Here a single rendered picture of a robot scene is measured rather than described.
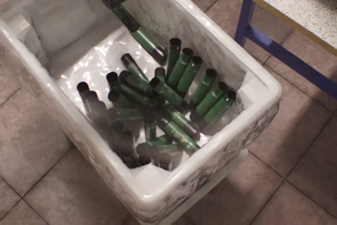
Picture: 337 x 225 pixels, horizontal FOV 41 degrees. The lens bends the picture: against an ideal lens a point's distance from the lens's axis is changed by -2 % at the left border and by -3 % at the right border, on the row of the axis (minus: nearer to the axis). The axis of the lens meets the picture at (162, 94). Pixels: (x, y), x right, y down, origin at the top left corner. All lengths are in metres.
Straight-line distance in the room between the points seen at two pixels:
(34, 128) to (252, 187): 0.83
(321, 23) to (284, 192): 0.78
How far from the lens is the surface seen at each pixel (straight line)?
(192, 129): 1.21
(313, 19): 1.10
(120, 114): 1.13
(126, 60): 1.30
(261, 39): 1.42
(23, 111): 1.84
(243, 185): 1.68
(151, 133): 1.15
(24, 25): 1.19
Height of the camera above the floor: 1.61
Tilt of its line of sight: 65 degrees down
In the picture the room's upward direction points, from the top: 1 degrees counter-clockwise
